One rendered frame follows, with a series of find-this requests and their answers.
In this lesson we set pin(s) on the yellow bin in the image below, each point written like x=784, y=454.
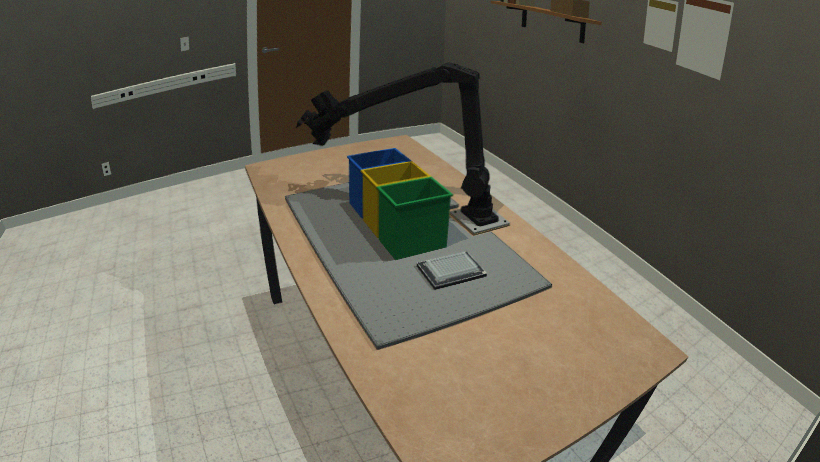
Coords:
x=380, y=175

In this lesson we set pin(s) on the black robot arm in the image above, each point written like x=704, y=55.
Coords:
x=475, y=183

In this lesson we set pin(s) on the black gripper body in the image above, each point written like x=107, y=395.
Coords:
x=317, y=126

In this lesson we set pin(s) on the blue bin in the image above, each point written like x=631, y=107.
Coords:
x=365, y=160

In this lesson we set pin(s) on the white well plate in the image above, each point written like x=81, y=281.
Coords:
x=451, y=266

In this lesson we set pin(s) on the green bin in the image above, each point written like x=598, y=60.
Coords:
x=416, y=227

